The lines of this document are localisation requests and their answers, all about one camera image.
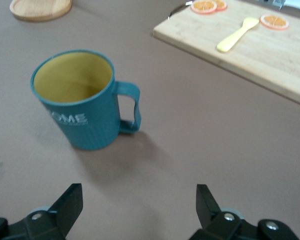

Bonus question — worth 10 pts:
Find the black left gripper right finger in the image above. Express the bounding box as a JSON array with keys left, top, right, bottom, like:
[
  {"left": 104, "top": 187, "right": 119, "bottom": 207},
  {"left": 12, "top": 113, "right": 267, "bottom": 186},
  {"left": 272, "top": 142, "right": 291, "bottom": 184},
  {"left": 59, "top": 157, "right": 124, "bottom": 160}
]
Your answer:
[{"left": 189, "top": 184, "right": 300, "bottom": 240}]

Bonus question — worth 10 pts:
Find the orange slice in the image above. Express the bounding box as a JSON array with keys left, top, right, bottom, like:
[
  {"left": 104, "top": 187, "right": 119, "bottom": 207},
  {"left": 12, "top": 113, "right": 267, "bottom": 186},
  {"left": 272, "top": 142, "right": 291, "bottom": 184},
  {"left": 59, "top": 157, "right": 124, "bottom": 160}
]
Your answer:
[
  {"left": 212, "top": 0, "right": 228, "bottom": 11},
  {"left": 190, "top": 0, "right": 218, "bottom": 15},
  {"left": 259, "top": 14, "right": 290, "bottom": 31}
]

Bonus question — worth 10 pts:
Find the wooden mug tree rack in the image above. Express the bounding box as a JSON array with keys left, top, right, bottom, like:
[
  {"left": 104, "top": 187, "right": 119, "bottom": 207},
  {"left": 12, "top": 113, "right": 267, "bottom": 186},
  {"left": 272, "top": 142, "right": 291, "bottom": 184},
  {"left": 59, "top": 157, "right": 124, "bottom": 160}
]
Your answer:
[{"left": 9, "top": 0, "right": 73, "bottom": 22}]

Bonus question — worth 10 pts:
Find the yellow plastic fork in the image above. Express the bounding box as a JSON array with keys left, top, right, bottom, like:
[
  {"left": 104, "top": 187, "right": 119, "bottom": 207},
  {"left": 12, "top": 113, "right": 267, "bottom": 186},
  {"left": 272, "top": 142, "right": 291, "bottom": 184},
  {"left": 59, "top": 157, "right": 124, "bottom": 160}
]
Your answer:
[{"left": 216, "top": 16, "right": 260, "bottom": 53}]

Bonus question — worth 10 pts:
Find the teal mug with yellow inside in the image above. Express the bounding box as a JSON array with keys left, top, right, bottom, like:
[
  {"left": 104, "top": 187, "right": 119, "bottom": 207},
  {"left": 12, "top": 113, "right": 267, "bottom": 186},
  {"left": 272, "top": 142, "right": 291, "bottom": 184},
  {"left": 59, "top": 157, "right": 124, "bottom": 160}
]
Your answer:
[{"left": 30, "top": 49, "right": 142, "bottom": 152}]

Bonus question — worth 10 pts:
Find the bamboo cutting board, metal handle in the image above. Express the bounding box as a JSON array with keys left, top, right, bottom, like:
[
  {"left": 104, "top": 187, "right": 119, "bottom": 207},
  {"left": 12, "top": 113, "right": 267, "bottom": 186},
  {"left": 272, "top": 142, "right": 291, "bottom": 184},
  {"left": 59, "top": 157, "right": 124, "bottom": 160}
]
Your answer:
[{"left": 152, "top": 0, "right": 300, "bottom": 109}]

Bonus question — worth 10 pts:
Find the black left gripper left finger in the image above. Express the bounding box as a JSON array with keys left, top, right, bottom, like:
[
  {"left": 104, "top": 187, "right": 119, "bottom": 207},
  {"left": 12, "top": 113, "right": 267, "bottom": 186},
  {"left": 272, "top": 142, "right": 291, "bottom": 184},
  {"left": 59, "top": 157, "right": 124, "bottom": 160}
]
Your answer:
[{"left": 0, "top": 183, "right": 84, "bottom": 240}]

